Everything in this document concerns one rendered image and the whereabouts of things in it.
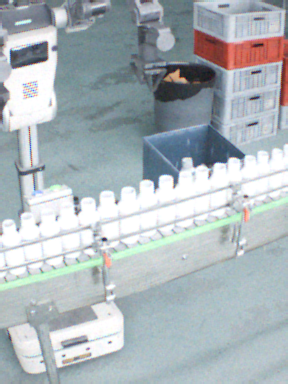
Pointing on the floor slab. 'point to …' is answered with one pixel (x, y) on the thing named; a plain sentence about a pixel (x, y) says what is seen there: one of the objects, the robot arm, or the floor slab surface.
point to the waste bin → (183, 97)
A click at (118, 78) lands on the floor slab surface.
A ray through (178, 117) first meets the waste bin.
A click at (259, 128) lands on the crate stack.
